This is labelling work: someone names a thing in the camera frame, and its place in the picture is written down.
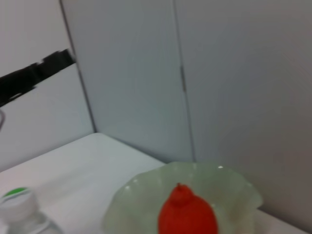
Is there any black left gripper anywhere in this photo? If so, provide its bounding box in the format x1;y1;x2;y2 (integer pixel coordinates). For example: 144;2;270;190
0;48;76;108

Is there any clear green-label water bottle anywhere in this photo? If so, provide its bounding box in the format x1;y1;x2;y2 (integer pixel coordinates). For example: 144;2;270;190
0;186;64;234

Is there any pale green glass fruit plate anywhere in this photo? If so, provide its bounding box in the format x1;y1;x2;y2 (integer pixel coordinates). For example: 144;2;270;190
101;160;264;234

